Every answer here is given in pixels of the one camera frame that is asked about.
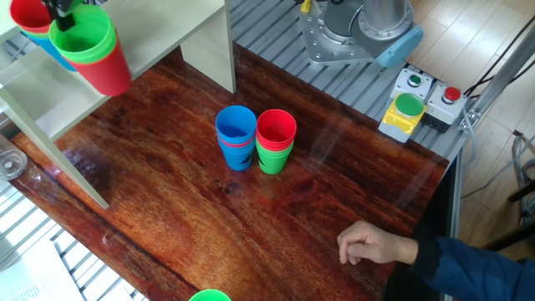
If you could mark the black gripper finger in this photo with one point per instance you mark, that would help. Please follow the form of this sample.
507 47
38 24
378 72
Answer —
49 8
64 18

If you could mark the green plastic cup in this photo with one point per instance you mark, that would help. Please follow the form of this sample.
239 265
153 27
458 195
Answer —
90 42
209 296
37 35

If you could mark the blue plastic cup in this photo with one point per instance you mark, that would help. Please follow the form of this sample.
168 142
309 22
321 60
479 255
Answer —
52 52
236 123

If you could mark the blue cup with black logo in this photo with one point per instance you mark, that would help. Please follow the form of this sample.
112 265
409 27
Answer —
236 159

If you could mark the green cup with black logo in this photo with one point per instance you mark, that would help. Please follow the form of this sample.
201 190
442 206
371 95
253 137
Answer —
273 163

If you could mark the silver UR5 robot arm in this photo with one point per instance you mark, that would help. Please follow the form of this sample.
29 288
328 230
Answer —
393 25

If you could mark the blue-sleeved forearm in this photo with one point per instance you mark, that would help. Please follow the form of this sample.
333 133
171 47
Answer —
480 271

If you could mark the light wooden shelf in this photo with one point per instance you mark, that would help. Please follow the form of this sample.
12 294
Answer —
167 25

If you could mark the person's bare hand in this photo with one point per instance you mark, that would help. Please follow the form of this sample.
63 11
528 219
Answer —
372 244

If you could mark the clear plastic cup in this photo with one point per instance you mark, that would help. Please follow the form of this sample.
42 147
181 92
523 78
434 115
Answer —
10 163

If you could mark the small yellow clip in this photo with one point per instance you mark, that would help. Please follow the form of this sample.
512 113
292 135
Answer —
306 6

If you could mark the white paper sheet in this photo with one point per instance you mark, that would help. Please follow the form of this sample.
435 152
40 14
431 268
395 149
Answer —
33 276

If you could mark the grey box small green button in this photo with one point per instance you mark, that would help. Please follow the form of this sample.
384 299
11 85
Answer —
403 85

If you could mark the yellow box big green button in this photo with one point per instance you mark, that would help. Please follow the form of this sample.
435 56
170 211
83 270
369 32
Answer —
397 121

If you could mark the grey box red button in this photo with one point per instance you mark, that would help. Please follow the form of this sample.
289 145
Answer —
439 110

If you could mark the black furniture leg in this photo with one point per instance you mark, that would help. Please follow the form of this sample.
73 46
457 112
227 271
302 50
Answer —
522 191
514 235

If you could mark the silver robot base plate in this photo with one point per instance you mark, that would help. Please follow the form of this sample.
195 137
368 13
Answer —
317 46

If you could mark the aluminium frame post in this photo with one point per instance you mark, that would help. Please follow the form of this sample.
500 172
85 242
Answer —
501 79

